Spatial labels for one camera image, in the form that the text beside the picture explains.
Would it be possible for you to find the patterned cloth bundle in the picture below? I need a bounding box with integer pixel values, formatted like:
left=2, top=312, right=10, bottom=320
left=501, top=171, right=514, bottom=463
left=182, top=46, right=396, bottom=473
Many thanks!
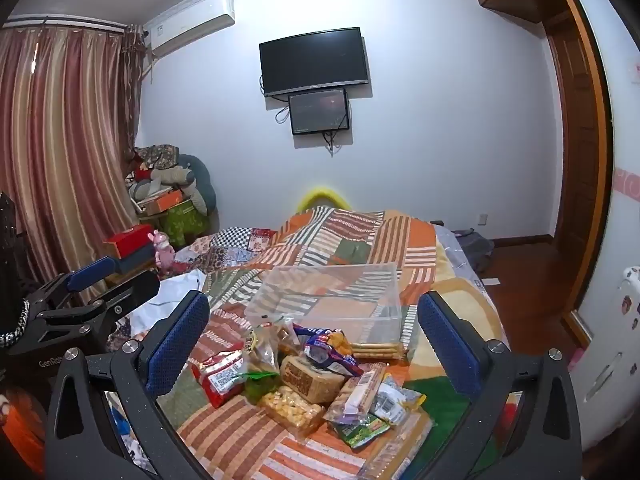
left=132, top=145, right=180, bottom=171

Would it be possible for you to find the white air conditioner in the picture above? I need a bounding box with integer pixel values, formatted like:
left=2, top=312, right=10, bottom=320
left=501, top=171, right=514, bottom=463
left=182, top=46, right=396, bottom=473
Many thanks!
left=144, top=0, right=236, bottom=58

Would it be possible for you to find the pink plush toy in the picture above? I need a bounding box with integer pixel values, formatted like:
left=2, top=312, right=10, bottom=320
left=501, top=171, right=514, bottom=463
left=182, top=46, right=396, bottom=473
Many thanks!
left=150, top=230, right=176, bottom=272

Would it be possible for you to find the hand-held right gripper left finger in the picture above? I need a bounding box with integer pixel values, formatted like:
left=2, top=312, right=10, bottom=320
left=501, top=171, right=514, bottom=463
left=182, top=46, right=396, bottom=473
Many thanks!
left=44, top=289, right=226, bottom=480

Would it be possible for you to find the striped pink curtain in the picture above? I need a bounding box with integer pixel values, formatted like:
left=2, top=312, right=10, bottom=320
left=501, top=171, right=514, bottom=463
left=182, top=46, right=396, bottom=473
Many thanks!
left=0, top=22, right=143, bottom=306

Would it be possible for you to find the pink wall sticker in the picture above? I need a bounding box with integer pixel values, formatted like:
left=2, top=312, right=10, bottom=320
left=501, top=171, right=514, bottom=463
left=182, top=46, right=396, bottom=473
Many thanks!
left=614, top=164, right=640, bottom=195

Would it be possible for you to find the small green snack packet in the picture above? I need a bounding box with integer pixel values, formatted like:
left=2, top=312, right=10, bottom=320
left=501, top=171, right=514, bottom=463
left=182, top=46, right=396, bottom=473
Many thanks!
left=332, top=415, right=391, bottom=450

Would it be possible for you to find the pink wafer packet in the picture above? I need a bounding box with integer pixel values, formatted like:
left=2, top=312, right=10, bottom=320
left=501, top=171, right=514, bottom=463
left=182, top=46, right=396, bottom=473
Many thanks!
left=324, top=362, right=388, bottom=423

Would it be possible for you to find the yellow puffed snack packet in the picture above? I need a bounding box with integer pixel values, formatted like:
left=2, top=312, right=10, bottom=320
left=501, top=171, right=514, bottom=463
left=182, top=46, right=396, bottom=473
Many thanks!
left=258, top=385, right=328, bottom=436

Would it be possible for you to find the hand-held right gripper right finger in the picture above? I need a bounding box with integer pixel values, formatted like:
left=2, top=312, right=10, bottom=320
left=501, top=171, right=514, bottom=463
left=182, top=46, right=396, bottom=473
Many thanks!
left=416, top=290, right=584, bottom=480

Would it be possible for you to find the grey backpack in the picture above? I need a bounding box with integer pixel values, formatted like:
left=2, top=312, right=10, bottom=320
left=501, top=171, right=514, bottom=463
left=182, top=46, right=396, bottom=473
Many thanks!
left=452, top=229, right=496, bottom=273

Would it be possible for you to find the red snack packet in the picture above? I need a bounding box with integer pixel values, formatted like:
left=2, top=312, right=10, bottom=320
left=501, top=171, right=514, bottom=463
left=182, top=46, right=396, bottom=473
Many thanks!
left=191, top=350, right=246, bottom=409

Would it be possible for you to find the grey bed sheet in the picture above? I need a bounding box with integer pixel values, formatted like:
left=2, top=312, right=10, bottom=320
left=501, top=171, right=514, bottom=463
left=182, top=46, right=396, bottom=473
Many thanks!
left=432, top=225, right=488, bottom=291

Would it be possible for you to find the dark flat box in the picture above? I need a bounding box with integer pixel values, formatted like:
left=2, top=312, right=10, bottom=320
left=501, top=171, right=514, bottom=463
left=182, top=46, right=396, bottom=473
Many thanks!
left=112, top=245, right=158, bottom=277

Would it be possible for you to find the long cookie packet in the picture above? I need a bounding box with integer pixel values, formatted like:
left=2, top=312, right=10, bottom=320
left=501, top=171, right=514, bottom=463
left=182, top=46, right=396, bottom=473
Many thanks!
left=350, top=341, right=408, bottom=361

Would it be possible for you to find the brown cracker brick packet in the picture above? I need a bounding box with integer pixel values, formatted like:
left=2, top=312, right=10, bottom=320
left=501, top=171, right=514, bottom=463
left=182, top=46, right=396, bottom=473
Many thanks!
left=279, top=355, right=346, bottom=405

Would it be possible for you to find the blue snack bag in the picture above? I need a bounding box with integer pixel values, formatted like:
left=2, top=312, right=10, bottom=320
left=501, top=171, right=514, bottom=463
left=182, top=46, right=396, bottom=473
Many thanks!
left=292, top=324, right=365, bottom=377

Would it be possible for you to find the clear long cracker packet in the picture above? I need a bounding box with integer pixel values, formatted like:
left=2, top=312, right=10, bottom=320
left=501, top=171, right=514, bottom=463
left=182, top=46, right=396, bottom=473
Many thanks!
left=357, top=407, right=435, bottom=480

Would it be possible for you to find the white door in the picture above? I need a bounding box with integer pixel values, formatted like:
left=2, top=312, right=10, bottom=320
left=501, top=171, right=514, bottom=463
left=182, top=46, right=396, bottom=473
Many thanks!
left=575, top=240, right=640, bottom=453

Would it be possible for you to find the patchwork blanket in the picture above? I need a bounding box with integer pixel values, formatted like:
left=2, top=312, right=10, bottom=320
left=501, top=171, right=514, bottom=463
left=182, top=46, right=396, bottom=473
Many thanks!
left=107, top=207, right=506, bottom=480

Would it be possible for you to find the person's left forearm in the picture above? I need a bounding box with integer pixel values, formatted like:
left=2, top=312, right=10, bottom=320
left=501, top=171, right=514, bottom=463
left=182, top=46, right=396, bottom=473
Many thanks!
left=0, top=387, right=49, bottom=478

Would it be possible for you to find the yellow ring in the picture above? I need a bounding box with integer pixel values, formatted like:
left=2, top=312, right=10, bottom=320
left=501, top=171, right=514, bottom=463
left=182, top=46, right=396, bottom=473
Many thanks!
left=295, top=187, right=353, bottom=213

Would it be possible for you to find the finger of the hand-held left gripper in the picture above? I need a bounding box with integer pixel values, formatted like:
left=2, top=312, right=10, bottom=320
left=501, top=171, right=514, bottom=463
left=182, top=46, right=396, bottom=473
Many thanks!
left=22, top=256, right=121, bottom=318
left=35, top=270, right=162, bottom=338

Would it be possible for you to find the clear biscuit bag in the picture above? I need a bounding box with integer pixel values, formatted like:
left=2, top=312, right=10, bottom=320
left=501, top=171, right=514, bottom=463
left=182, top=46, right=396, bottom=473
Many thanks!
left=242, top=322, right=296, bottom=376

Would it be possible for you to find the grey green snack packet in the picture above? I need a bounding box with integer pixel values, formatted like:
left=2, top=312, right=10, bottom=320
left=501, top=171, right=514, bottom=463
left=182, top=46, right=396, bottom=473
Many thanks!
left=367, top=372, right=427, bottom=427

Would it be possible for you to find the orange cardboard box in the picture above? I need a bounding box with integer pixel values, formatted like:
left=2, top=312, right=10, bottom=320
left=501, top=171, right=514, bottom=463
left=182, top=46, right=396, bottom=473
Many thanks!
left=137, top=190, right=183, bottom=216

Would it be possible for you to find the small black wall monitor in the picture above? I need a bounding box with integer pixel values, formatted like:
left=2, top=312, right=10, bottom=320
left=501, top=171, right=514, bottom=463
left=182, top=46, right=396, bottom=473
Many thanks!
left=288, top=88, right=350, bottom=136

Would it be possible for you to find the white cloth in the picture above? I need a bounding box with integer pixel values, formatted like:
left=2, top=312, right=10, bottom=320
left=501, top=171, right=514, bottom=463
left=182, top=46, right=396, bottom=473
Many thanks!
left=132, top=269, right=208, bottom=333

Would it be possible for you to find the pile of pillows and boxes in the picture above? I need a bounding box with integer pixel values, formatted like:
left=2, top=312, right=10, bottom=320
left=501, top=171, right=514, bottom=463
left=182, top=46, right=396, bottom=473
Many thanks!
left=127, top=167, right=208, bottom=216

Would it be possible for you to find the white curtain rail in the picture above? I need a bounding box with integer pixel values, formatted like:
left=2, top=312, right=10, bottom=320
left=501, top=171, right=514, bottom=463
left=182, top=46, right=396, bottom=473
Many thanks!
left=0, top=12, right=146, bottom=37

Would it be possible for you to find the green cardboard box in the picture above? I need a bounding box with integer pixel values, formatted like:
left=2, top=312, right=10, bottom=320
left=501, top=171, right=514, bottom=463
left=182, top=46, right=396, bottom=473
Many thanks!
left=165, top=200, right=208, bottom=248

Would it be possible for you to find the large black wall television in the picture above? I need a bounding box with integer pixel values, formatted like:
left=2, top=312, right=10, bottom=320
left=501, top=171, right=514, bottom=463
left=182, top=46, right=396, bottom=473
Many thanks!
left=259, top=27, right=371, bottom=98

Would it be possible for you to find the red box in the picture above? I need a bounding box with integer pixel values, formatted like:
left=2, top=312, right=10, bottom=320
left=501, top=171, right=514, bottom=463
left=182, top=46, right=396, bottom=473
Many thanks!
left=103, top=225, right=155, bottom=261

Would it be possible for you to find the wooden door frame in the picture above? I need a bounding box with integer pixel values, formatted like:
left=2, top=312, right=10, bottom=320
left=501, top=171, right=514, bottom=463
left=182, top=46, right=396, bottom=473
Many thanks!
left=542, top=0, right=616, bottom=346

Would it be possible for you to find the dark patterned curtain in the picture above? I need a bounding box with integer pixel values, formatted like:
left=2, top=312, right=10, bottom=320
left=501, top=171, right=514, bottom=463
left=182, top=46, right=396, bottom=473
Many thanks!
left=120, top=24, right=153, bottom=161

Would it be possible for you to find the clear plastic container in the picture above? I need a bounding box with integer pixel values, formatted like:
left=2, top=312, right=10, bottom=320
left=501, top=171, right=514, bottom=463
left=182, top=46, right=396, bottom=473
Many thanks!
left=244, top=261, right=418, bottom=365

